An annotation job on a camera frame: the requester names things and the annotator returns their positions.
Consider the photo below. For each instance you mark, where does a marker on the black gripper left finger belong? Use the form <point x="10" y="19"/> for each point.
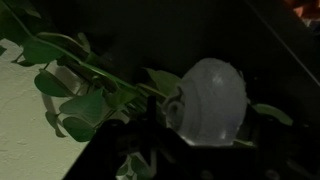
<point x="133" y="153"/>

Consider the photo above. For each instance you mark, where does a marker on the white round plushie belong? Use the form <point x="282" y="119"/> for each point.
<point x="213" y="100"/>

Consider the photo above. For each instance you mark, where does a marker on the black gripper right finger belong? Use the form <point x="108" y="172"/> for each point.
<point x="286" y="153"/>

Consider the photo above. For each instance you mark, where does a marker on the green pothos plant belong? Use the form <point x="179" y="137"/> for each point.
<point x="83" y="105"/>

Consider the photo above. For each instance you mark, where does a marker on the orange plushie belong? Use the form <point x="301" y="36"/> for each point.
<point x="308" y="8"/>

